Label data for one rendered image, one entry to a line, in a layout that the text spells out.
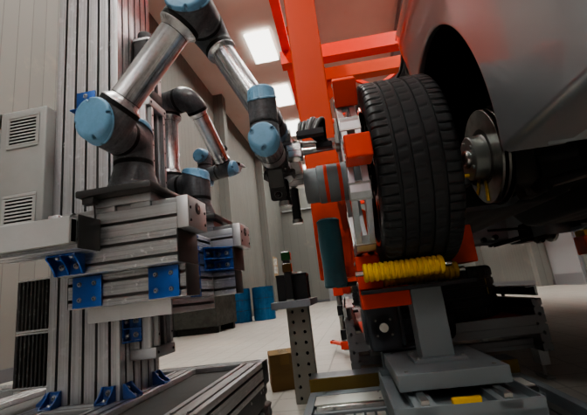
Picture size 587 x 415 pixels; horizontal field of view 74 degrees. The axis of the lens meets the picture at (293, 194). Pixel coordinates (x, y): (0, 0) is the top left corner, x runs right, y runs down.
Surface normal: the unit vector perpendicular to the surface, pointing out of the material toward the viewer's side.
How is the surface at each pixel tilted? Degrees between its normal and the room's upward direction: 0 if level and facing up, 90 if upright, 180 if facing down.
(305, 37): 90
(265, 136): 90
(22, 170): 90
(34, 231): 90
